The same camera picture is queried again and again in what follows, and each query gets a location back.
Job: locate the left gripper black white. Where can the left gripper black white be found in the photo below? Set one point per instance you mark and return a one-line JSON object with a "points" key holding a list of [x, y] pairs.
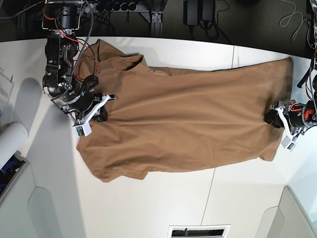
{"points": [[296, 118]]}

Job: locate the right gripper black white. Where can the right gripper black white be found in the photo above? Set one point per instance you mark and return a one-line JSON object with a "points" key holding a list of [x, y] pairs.
{"points": [[86, 107]]}

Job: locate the brown t-shirt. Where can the brown t-shirt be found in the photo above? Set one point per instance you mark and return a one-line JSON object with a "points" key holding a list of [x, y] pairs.
{"points": [[180, 120]]}

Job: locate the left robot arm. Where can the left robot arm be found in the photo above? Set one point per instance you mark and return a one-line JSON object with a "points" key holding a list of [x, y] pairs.
{"points": [[309, 83]]}

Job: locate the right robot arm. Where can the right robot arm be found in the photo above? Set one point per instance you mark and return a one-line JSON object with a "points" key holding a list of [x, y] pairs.
{"points": [[63, 52]]}

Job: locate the white paper roll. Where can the white paper roll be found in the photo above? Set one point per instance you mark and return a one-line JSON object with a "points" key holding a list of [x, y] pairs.
{"points": [[11, 139]]}

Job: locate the clear plastic bin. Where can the clear plastic bin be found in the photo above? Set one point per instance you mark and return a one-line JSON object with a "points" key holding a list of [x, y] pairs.
{"points": [[6, 88]]}

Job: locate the grey right chair back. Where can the grey right chair back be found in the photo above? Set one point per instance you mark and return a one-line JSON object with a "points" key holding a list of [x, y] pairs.
{"points": [[287, 220]]}

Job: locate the grey chair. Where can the grey chair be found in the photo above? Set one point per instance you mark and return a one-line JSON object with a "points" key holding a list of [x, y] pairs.
{"points": [[287, 220], [27, 210]]}

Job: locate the aluminium table leg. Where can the aluminium table leg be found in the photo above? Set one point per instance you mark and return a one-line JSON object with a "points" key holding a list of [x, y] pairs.
{"points": [[154, 18]]}

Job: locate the grey left chair back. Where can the grey left chair back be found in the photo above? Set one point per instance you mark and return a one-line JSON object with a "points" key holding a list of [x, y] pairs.
{"points": [[27, 210]]}

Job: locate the black power adapter right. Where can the black power adapter right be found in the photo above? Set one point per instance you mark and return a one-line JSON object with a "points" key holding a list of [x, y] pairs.
{"points": [[208, 10]]}

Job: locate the black power adapter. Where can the black power adapter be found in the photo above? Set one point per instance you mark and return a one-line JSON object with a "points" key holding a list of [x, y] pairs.
{"points": [[191, 12], [208, 10]]}

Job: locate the black power adapter left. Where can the black power adapter left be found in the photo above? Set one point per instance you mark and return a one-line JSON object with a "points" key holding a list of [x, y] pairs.
{"points": [[191, 12]]}

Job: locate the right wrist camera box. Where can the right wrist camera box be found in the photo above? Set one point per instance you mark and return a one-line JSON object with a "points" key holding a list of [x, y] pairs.
{"points": [[82, 129]]}

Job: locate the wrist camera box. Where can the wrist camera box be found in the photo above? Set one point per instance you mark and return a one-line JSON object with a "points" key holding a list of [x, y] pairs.
{"points": [[82, 129], [289, 143]]}

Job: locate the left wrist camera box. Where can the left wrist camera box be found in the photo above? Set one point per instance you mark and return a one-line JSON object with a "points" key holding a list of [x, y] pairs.
{"points": [[289, 143]]}

